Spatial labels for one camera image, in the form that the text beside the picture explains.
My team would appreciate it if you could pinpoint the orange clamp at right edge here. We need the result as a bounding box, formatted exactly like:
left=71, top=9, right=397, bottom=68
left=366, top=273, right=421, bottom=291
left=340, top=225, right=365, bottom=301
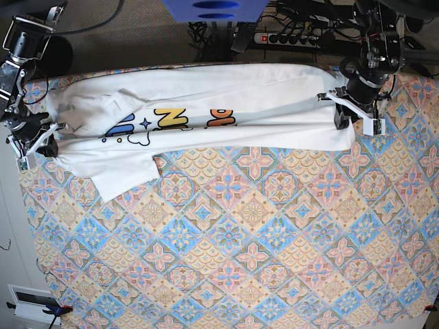
left=424, top=305, right=438, bottom=312

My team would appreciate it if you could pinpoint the blue plastic bin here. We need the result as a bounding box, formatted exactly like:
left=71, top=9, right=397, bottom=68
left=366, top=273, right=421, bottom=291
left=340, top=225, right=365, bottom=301
left=163, top=0, right=268, bottom=23

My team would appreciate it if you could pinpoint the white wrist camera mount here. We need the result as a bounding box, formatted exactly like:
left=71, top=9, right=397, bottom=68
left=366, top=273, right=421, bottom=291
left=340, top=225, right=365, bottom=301
left=334, top=98, right=386, bottom=136
left=6, top=123, right=57, bottom=172

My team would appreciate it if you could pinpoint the patterned tablecloth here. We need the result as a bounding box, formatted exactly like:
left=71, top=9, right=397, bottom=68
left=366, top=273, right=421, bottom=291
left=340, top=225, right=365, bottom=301
left=20, top=74, right=438, bottom=328

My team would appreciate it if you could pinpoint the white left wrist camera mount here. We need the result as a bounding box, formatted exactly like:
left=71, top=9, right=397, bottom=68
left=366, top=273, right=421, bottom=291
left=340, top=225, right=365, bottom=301
left=334, top=98, right=386, bottom=136

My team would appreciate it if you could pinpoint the blue orange spring clamp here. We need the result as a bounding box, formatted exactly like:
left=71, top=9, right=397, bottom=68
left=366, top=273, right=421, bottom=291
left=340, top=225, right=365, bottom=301
left=6, top=302, right=73, bottom=318

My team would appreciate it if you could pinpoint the white printed T-shirt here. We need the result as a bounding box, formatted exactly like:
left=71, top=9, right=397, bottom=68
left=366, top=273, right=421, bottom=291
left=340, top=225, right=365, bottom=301
left=44, top=62, right=356, bottom=203

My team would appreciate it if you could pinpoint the white wall socket box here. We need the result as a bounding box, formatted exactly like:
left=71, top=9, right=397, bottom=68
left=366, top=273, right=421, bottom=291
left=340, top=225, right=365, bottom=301
left=6, top=284, right=58, bottom=326

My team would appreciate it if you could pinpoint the black round stool base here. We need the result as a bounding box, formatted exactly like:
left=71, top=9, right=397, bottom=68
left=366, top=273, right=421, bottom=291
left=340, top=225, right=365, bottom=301
left=32, top=36, right=73, bottom=80

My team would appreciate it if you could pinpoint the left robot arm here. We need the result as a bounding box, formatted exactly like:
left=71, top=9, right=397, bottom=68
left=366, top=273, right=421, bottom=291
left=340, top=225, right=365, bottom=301
left=320, top=1, right=438, bottom=107

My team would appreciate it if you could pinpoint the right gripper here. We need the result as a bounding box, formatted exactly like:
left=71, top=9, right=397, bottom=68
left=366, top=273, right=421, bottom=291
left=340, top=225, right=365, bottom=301
left=5, top=114, right=71, bottom=158

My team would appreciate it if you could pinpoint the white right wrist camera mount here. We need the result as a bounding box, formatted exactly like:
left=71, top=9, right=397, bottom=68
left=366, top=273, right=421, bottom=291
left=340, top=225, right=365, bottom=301
left=6, top=123, right=57, bottom=172

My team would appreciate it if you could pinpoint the white power strip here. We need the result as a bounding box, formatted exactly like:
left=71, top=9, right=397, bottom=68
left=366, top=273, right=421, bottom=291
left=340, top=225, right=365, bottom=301
left=254, top=32, right=319, bottom=48

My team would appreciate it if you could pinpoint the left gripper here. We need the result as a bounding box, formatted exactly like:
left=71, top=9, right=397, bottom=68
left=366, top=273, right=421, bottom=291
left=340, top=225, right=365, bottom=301
left=317, top=77, right=386, bottom=130

